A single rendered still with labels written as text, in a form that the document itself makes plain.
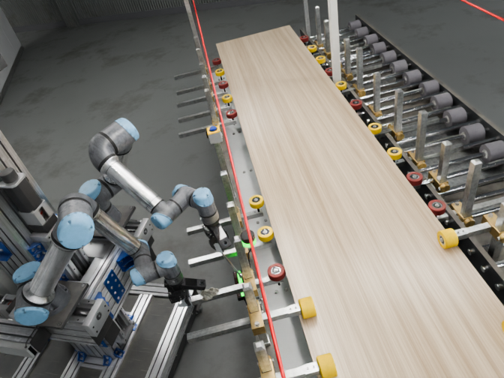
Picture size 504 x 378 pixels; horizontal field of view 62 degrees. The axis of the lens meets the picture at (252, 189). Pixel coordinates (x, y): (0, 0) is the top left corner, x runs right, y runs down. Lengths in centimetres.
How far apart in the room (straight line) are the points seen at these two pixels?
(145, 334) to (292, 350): 110
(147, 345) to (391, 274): 155
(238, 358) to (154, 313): 60
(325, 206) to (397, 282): 56
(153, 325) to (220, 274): 65
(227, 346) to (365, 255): 124
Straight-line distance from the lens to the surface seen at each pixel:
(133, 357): 276
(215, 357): 282
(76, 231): 154
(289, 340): 206
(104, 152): 178
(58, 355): 303
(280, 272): 191
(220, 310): 298
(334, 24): 313
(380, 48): 388
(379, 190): 225
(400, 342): 173
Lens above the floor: 241
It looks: 40 degrees down
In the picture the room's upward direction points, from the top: 14 degrees counter-clockwise
